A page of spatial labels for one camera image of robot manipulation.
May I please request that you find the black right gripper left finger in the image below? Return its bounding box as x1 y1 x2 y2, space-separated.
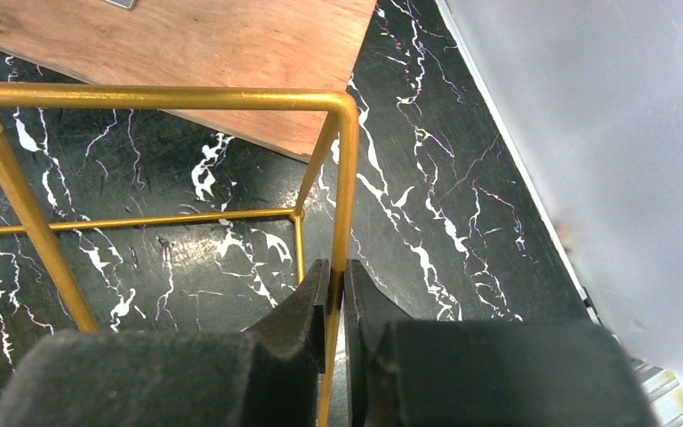
0 259 330 426

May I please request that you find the grey metal bracket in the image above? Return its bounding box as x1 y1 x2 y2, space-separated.
104 0 137 11

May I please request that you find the wooden board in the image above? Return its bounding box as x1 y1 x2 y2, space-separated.
0 1 374 165

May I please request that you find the gold wire wine rack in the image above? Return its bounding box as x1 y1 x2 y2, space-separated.
0 82 359 426

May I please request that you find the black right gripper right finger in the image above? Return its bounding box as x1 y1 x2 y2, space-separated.
343 260 657 426

